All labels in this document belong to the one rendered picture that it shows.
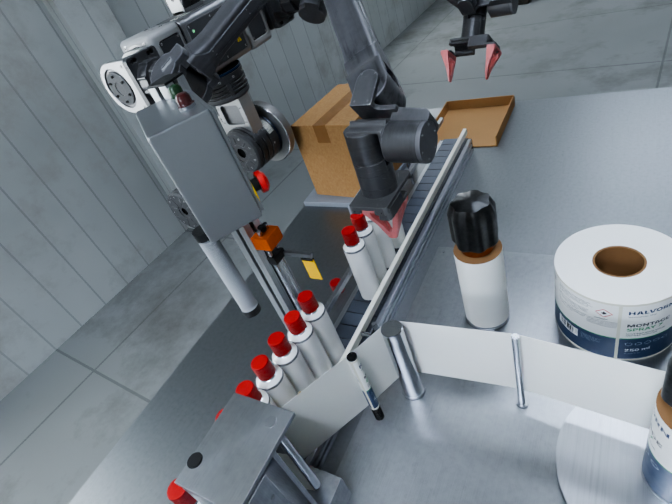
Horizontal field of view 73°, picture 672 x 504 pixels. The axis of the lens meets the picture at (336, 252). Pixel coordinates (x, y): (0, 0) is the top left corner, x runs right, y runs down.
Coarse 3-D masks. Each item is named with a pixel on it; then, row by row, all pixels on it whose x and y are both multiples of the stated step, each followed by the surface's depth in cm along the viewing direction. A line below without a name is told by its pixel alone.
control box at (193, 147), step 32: (192, 96) 70; (160, 128) 62; (192, 128) 63; (160, 160) 63; (192, 160) 65; (224, 160) 67; (192, 192) 67; (224, 192) 69; (256, 192) 72; (224, 224) 71
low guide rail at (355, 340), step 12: (456, 144) 145; (444, 168) 137; (432, 192) 129; (420, 216) 123; (408, 240) 117; (396, 264) 112; (384, 288) 107; (372, 300) 104; (372, 312) 103; (360, 324) 100; (360, 336) 99; (348, 348) 96
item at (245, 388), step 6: (240, 384) 75; (246, 384) 74; (252, 384) 74; (240, 390) 74; (246, 390) 74; (252, 390) 73; (258, 390) 75; (264, 390) 78; (252, 396) 74; (258, 396) 75; (264, 396) 76; (270, 402) 76
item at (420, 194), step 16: (448, 144) 154; (464, 144) 151; (432, 160) 149; (432, 176) 142; (448, 176) 140; (416, 192) 138; (416, 208) 132; (432, 208) 130; (352, 304) 110; (368, 304) 109; (352, 320) 106; (352, 336) 103
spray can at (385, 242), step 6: (372, 222) 107; (378, 228) 108; (378, 234) 109; (384, 234) 109; (378, 240) 110; (384, 240) 110; (390, 240) 112; (384, 246) 111; (390, 246) 112; (384, 252) 112; (390, 252) 113; (384, 258) 113; (390, 258) 114; (390, 264) 115
